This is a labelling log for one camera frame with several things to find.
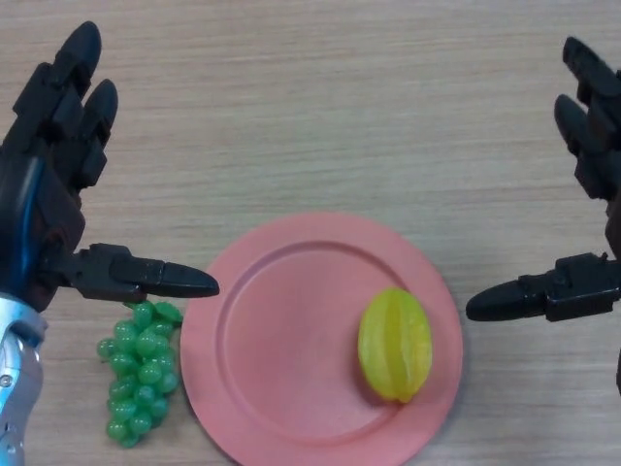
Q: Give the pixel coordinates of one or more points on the pink round plate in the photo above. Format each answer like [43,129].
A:
[291,349]

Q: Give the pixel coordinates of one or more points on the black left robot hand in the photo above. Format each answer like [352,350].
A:
[43,194]

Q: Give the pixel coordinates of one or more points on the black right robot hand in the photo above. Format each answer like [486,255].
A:
[582,289]

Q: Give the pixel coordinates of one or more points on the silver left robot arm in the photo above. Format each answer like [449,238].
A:
[19,378]

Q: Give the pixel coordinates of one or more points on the yellow starfruit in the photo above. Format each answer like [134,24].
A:
[395,344]

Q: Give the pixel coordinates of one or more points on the green grape bunch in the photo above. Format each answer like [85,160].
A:
[140,378]

